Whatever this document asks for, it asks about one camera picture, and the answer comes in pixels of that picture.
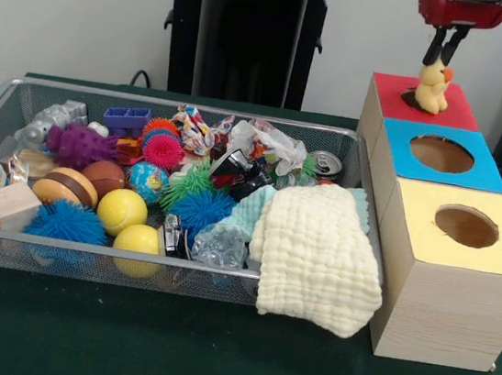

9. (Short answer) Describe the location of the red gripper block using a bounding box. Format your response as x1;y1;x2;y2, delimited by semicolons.
409;0;502;76

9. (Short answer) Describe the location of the small yellow plush duck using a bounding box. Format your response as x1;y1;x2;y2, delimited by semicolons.
411;56;458;117

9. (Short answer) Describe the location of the cream muslin cloth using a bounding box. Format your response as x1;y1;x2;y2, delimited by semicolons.
238;172;397;343

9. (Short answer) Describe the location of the light blue muslin cloth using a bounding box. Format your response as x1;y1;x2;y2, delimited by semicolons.
215;169;375;250

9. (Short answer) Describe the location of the wooden box with three holes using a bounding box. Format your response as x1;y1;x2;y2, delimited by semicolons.
328;71;502;374

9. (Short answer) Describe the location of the purple toy brick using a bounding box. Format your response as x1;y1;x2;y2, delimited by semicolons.
101;102;154;136

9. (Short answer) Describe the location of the globe print ball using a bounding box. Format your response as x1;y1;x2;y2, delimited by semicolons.
123;160;173;208

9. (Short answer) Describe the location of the yellow foam ball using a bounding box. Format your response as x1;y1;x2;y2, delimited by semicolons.
108;221;168;281
93;184;151;242

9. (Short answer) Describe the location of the purple spiky rubber ball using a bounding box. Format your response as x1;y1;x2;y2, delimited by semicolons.
41;119;122;175

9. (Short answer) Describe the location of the toy hamburger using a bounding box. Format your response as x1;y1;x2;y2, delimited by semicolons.
29;163;103;213

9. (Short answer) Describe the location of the blue spiky rubber ball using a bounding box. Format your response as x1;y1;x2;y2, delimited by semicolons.
21;193;114;248

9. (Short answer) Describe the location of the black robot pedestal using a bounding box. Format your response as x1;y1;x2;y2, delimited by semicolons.
145;0;353;116

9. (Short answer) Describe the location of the black looped cable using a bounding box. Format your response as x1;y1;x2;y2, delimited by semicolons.
129;69;157;91

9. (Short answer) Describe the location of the shallow wire mesh bin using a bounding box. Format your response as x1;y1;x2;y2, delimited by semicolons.
0;74;403;326

